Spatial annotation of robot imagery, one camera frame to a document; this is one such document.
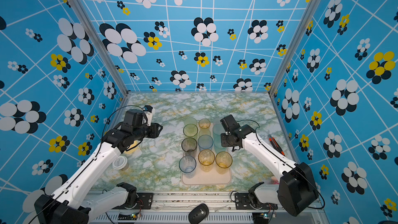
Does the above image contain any teal cup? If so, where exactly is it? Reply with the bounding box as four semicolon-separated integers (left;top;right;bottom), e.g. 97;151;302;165
214;138;227;154
212;123;225;139

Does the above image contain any amber cup back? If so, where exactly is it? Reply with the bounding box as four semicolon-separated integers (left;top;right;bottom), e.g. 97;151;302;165
215;151;233;174

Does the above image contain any blue-grey translucent cup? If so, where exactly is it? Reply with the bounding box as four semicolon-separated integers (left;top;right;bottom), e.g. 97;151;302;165
198;135;214;151

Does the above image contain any amber cup front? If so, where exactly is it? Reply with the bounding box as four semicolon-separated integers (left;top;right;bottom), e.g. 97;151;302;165
198;149;215;172

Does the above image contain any small amber cup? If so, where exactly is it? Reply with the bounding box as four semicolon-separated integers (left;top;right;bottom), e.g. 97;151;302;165
199;118;211;129

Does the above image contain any dark smoky cup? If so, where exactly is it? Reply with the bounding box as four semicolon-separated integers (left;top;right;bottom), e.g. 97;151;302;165
181;137;198;157

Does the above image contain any pale green tall cup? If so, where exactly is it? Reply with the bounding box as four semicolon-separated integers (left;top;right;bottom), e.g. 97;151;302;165
184;117;198;125

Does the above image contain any grey-blue clear cup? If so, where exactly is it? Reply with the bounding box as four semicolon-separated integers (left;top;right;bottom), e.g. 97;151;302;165
179;156;197;175

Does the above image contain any green translucent cup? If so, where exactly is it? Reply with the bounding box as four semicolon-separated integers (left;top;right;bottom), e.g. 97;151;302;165
183;123;199;139

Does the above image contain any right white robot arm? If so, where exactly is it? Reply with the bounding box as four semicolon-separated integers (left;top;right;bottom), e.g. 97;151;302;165
221;123;320;216

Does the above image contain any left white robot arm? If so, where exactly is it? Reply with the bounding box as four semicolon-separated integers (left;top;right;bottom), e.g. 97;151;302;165
32;105;163;224

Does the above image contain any beige plastic tray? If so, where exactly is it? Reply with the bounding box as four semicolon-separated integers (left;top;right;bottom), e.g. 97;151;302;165
181;122;233;186

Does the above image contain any red black utility knife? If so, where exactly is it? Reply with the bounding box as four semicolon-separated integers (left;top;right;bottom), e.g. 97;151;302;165
268;135;285;156

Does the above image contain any pink plush doll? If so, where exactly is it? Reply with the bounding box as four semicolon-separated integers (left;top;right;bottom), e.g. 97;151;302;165
271;176;279;184

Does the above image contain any black computer mouse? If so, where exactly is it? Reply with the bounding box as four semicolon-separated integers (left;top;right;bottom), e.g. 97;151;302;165
188;203;209;224

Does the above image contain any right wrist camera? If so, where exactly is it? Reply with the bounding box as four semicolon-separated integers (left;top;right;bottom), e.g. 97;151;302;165
220;115;241;135

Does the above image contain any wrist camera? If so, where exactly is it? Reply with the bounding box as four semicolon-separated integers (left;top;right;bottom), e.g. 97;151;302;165
144;105;155;126
220;115;241;135

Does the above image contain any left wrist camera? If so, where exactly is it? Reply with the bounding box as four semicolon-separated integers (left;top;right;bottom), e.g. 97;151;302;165
144;105;155;126

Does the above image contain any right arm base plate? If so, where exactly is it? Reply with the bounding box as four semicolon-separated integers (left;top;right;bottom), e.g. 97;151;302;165
232;192;278;211

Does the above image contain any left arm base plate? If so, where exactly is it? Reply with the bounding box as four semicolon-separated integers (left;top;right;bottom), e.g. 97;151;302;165
113;192;154;210

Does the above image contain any aluminium front frame rail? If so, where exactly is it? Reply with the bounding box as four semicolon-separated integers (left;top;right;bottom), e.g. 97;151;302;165
86;191;328;224

